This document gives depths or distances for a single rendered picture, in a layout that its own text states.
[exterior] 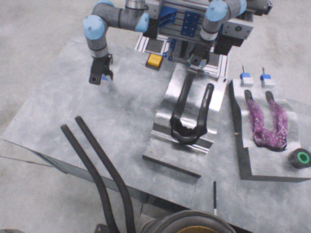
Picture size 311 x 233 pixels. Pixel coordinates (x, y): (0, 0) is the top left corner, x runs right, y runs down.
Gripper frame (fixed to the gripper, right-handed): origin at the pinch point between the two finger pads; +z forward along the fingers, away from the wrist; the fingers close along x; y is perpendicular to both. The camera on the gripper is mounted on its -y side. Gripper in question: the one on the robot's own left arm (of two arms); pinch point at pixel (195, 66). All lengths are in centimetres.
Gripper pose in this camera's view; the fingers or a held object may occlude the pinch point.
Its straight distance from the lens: 122.7
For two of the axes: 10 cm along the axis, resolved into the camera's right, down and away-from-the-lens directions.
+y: 4.2, -8.0, 4.2
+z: -0.7, 4.3, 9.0
